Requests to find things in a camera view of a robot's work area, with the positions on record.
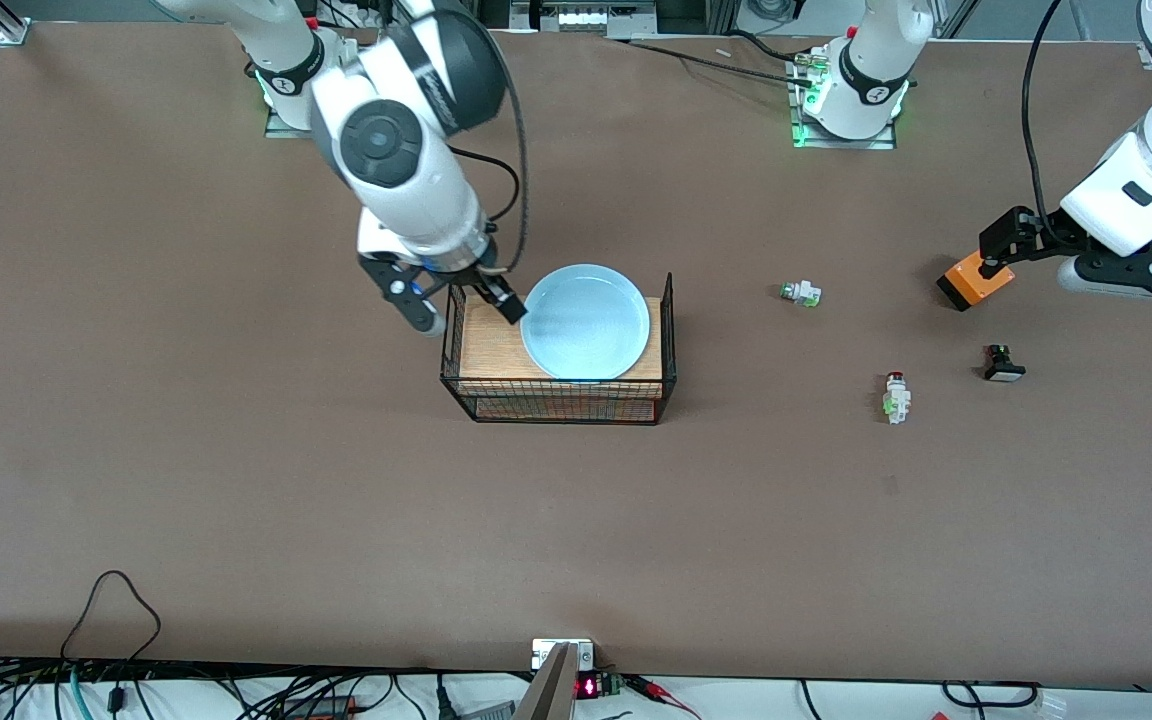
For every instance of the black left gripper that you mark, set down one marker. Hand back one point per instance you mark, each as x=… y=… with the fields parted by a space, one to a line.
x=1039 y=237

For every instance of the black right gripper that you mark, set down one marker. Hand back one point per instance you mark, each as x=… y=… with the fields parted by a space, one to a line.
x=470 y=277

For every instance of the light blue round plate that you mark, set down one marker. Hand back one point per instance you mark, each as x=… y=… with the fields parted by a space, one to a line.
x=586 y=325

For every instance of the red push button switch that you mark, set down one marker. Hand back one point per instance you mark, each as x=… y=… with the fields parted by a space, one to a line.
x=897 y=402

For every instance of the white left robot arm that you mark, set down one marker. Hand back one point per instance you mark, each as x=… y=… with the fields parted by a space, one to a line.
x=871 y=60

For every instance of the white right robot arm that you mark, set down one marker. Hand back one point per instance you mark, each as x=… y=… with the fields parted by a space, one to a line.
x=396 y=150

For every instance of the black square push button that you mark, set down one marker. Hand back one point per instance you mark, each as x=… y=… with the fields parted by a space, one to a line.
x=1004 y=372

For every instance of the grey metal bar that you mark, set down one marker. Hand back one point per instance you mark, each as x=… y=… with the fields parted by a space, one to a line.
x=551 y=690

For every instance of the red digit display module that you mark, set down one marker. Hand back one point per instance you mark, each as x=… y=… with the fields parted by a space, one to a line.
x=588 y=687

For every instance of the red black probe lead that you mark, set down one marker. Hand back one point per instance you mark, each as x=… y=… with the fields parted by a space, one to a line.
x=651 y=688

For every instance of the black power adapter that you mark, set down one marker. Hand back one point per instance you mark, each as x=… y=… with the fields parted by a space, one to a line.
x=321 y=708

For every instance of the orange button enclosure box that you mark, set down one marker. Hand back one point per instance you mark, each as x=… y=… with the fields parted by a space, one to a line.
x=966 y=290

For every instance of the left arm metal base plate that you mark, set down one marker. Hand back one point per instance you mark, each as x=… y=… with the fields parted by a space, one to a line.
x=876 y=144

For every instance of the green push button switch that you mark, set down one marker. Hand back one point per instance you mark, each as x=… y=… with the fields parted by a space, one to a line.
x=804 y=294

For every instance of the metal table corner bracket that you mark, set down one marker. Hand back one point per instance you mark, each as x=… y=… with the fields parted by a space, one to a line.
x=1148 y=55
x=14 y=33

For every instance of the aluminium profile frame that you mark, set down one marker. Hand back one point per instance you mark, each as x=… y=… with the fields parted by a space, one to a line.
x=586 y=18

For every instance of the small metal bracket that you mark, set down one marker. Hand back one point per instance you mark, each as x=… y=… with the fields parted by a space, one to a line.
x=541 y=655

